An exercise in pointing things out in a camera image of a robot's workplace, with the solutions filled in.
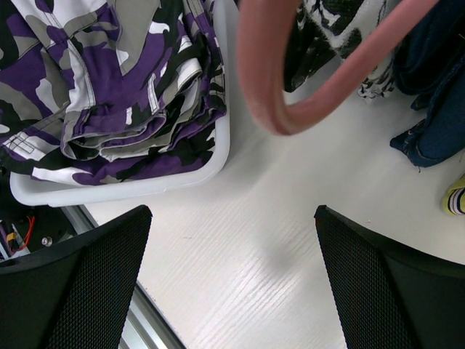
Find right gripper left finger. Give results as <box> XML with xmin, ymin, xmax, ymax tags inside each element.
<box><xmin>1</xmin><ymin>205</ymin><xmax>152</xmax><ymax>348</ymax></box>

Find aluminium front rail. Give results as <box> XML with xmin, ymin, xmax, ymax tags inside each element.
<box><xmin>61</xmin><ymin>206</ymin><xmax>185</xmax><ymax>349</ymax></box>

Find purple camouflage trousers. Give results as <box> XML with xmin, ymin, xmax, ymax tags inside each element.
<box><xmin>0</xmin><ymin>0</ymin><xmax>228</xmax><ymax>187</ymax></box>

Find white black lettered trousers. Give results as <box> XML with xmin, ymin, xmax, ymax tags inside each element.
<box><xmin>357</xmin><ymin>53</ymin><xmax>395</xmax><ymax>103</ymax></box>

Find white plastic basket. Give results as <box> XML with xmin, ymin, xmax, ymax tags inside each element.
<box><xmin>9</xmin><ymin>0</ymin><xmax>240</xmax><ymax>208</ymax></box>

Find yellow green trousers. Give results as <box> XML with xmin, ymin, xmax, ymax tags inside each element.
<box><xmin>442</xmin><ymin>174</ymin><xmax>465</xmax><ymax>216</ymax></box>

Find black white patterned trousers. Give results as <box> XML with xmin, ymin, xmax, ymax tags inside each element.
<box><xmin>284</xmin><ymin>1</ymin><xmax>396</xmax><ymax>92</ymax></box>

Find pink hanger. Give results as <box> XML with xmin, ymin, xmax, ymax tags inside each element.
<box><xmin>236</xmin><ymin>0</ymin><xmax>436</xmax><ymax>135</ymax></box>

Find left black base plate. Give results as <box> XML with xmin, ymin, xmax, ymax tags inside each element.
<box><xmin>1</xmin><ymin>173</ymin><xmax>77</xmax><ymax>262</ymax></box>

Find navy blue trousers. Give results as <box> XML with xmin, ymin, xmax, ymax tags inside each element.
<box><xmin>390</xmin><ymin>1</ymin><xmax>464</xmax><ymax>167</ymax></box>

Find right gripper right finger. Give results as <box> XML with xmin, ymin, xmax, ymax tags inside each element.
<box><xmin>315</xmin><ymin>205</ymin><xmax>464</xmax><ymax>348</ymax></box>

